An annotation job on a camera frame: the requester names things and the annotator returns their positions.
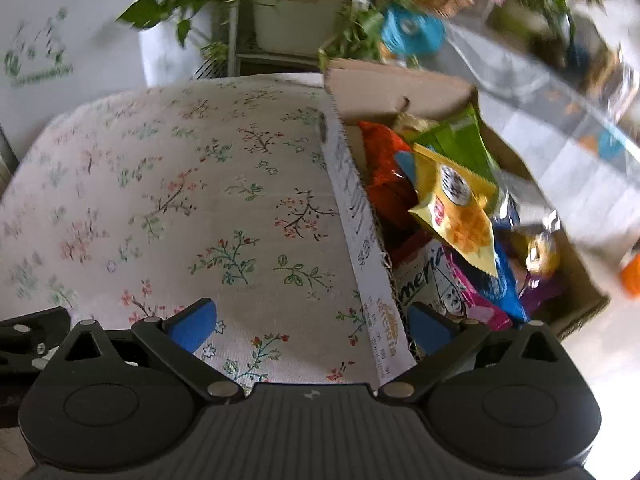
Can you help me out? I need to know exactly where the white metal plant stand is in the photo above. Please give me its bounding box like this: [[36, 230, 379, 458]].
[[192, 0, 376, 81]]

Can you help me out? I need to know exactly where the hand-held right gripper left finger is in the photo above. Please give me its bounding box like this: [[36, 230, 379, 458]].
[[64, 297, 241, 403]]

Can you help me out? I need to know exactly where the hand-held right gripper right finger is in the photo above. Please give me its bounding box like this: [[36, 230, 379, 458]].
[[377, 302, 568, 405]]

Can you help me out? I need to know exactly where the purple noodle snack packet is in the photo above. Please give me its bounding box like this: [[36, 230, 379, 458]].
[[515, 230, 568, 313]]

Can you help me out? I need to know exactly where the floral tablecloth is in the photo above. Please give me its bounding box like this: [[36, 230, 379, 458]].
[[0, 72, 418, 396]]

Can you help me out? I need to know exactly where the orange round object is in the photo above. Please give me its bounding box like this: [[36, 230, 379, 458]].
[[619, 254, 640, 297]]

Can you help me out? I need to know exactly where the blue round roll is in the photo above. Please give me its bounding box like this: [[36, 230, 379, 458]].
[[381, 4, 446, 57]]

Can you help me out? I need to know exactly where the white chest freezer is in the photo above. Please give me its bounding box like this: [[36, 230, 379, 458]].
[[0, 0, 151, 148]]

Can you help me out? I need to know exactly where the cloth covered side table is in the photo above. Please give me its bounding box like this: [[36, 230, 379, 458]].
[[440, 0, 640, 271]]

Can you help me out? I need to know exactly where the blue foil snack packet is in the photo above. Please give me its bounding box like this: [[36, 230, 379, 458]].
[[394, 150, 532, 324]]

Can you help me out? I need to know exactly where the cardboard box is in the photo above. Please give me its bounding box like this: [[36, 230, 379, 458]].
[[320, 57, 612, 391]]

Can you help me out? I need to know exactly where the red snack packet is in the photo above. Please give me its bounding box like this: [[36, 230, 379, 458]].
[[359, 121, 418, 233]]

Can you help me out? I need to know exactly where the pink and white snack packet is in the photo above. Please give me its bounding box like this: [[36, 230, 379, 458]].
[[392, 237, 515, 333]]

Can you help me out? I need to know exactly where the green pothos plant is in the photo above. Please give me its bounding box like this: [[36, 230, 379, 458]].
[[116, 0, 436, 76]]

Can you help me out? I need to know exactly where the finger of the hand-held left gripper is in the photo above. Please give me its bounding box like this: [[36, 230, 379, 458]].
[[0, 307, 72, 376]]

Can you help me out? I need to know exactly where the yellow snack packet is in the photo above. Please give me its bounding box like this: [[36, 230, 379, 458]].
[[407, 143, 501, 279]]

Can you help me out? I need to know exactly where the green snack packet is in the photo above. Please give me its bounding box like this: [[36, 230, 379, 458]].
[[410, 104, 501, 206]]

